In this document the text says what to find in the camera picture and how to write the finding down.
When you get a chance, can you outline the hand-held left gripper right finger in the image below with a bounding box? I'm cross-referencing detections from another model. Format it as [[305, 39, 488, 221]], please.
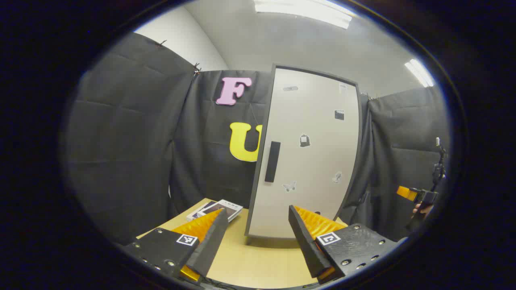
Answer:
[[288, 205, 398, 285]]

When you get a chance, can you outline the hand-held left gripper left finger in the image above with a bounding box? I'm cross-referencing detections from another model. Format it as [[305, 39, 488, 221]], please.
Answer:
[[120, 208, 229, 282]]

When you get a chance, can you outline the beige cabinet door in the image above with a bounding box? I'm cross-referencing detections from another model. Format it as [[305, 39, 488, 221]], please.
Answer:
[[249, 68, 359, 239]]

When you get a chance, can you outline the grey cabinet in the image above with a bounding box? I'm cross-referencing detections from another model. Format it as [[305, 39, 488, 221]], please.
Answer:
[[245, 64, 363, 245]]

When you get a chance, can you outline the black door handle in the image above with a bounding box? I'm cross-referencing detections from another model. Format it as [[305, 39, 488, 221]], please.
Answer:
[[264, 141, 281, 183]]

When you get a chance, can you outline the blue and white book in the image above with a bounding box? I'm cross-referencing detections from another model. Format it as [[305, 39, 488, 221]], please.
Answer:
[[187, 201, 216, 221]]

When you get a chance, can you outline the black tripod stand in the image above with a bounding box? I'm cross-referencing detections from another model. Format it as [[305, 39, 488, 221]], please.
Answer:
[[431, 137, 447, 192]]

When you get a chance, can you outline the ceiling light panel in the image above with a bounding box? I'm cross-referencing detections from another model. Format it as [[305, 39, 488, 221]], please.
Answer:
[[253, 0, 357, 29], [404, 59, 435, 88]]

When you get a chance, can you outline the black backdrop cloth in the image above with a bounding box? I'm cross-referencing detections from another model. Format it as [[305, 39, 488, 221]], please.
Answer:
[[64, 32, 451, 244]]

